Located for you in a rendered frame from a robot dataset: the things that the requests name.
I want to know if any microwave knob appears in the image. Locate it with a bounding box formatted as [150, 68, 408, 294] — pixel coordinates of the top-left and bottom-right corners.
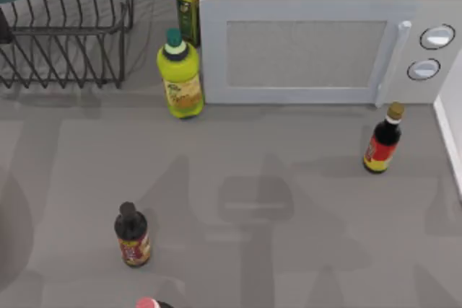
[419, 23, 456, 50]
[406, 58, 442, 81]

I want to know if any microwave door handle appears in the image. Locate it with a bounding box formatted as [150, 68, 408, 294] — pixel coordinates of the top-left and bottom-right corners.
[375, 20, 412, 107]

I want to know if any yellow-green oil bottle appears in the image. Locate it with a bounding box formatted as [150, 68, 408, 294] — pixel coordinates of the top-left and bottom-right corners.
[156, 27, 206, 120]

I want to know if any microwave door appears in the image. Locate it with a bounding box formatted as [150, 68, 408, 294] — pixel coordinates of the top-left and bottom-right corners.
[200, 0, 412, 105]

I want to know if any dark wire dish rack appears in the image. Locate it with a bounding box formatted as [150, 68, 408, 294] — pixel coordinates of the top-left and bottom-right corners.
[0, 0, 137, 89]

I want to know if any dark bottle black cap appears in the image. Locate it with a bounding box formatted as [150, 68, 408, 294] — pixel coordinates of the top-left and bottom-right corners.
[114, 201, 152, 268]

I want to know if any dark bottle gold cap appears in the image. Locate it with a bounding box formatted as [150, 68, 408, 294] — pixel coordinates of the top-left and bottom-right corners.
[362, 101, 406, 175]

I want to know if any dark green oil bottle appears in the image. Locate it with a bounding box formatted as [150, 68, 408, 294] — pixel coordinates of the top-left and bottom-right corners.
[175, 0, 201, 48]

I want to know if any red-capped bottle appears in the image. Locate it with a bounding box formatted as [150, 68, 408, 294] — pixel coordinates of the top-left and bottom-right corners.
[135, 296, 175, 308]

